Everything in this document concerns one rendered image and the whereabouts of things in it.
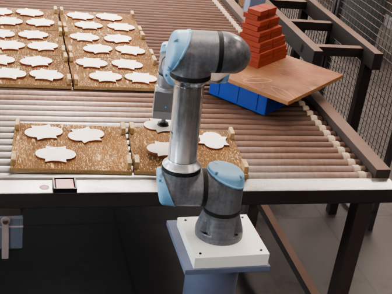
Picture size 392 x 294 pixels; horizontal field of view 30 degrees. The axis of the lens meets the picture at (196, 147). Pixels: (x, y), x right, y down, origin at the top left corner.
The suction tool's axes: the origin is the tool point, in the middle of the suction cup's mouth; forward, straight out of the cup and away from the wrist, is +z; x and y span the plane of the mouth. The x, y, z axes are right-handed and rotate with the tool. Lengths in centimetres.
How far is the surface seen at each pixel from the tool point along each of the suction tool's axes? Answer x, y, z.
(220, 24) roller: -170, -40, 12
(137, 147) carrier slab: -2.5, 8.2, 10.1
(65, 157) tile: 10.9, 33.2, 9.3
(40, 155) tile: 10.6, 41.6, 9.3
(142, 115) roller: -35.8, 5.9, 12.1
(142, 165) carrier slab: 11.0, 6.5, 10.1
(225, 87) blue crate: -58, -30, 6
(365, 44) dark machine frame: -126, -112, 1
